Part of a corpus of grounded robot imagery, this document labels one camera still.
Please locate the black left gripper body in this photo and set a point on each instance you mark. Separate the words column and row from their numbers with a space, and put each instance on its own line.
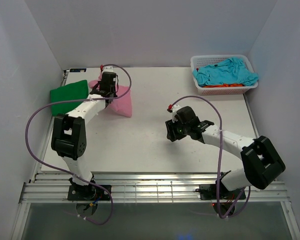
column 114, row 92

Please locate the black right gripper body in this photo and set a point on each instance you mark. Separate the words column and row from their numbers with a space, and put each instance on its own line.
column 183, row 129

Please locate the pink t shirt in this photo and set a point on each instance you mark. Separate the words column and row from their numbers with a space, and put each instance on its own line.
column 122, row 102

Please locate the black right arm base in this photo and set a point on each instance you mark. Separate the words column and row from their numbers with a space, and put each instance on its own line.
column 226, row 197

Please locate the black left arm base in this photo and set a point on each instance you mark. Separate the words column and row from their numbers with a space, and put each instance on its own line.
column 87, row 198

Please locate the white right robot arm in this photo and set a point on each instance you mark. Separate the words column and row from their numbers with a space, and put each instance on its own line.
column 261, row 162

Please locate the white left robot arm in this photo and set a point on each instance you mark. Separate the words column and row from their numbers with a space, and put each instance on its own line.
column 69, row 135

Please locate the green folded t shirt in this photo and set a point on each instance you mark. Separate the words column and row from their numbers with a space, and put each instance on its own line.
column 73, row 91

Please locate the blue label sticker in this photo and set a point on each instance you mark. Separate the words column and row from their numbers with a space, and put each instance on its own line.
column 77, row 70

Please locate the orange t shirt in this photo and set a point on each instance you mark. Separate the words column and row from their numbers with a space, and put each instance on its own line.
column 234, row 85

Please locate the white plastic basket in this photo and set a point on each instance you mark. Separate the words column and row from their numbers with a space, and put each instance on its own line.
column 204, row 60

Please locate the blue t shirt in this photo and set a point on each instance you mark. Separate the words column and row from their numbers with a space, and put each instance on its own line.
column 230, row 71

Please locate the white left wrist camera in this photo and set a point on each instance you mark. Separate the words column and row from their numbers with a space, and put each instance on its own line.
column 106, row 68

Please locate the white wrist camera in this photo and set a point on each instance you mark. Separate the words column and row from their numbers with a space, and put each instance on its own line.
column 172, row 109
column 106, row 68

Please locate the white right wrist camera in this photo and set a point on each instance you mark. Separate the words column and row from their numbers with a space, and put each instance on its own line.
column 172, row 109

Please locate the aluminium frame rail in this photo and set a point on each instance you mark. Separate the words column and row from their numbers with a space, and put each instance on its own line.
column 126, row 188

